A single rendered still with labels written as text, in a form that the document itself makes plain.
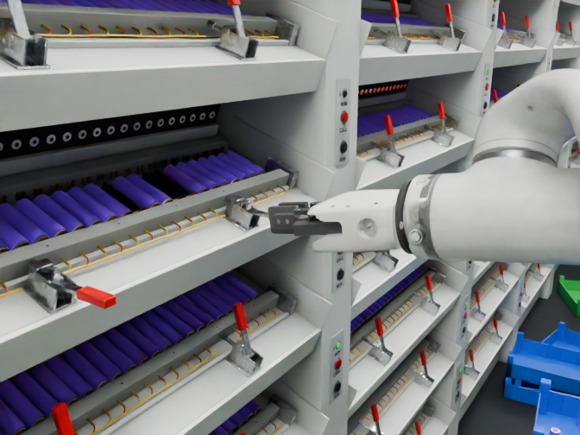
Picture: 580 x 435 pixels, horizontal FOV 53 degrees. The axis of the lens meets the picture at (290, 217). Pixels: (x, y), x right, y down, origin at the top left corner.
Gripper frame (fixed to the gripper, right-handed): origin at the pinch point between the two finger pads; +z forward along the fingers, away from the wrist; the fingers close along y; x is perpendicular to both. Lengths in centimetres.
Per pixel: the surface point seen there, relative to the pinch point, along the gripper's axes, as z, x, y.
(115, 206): 12.9, 4.6, -13.9
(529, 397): 9, -95, 133
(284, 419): 17.0, -37.3, 13.9
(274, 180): 9.0, 2.8, 9.9
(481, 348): 23, -78, 131
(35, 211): 14.9, 6.0, -21.8
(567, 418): -15, -61, 68
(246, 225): 5.9, -0.8, -1.0
